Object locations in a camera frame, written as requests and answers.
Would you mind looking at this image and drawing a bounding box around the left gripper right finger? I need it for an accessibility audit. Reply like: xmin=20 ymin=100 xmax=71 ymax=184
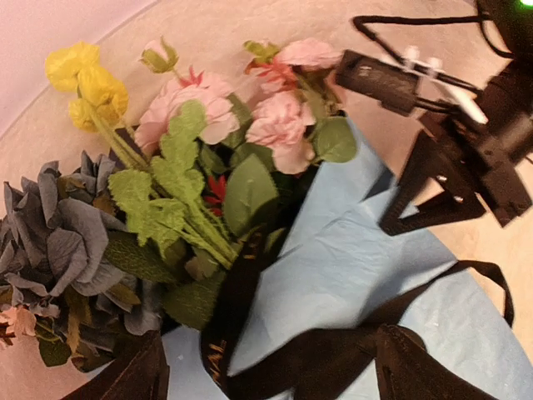
xmin=375 ymin=325 xmax=493 ymax=400

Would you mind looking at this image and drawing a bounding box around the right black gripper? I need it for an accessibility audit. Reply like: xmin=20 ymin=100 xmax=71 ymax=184
xmin=379 ymin=1 xmax=532 ymax=236

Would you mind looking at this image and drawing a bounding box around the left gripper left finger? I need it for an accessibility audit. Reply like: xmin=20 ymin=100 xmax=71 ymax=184
xmin=65 ymin=331 xmax=170 ymax=400

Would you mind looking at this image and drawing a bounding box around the black ribbon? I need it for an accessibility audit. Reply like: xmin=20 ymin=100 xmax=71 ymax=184
xmin=200 ymin=224 xmax=514 ymax=399

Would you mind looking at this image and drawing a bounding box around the blue wrapping paper sheet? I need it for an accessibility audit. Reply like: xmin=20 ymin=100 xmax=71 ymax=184
xmin=163 ymin=126 xmax=532 ymax=399

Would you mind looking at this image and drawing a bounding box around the yellow fake flower stem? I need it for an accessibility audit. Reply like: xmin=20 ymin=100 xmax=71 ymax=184
xmin=44 ymin=42 xmax=239 ymax=268

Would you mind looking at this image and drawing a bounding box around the pink fake rose bunch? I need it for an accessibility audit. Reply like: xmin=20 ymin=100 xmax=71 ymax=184
xmin=134 ymin=37 xmax=356 ymax=175

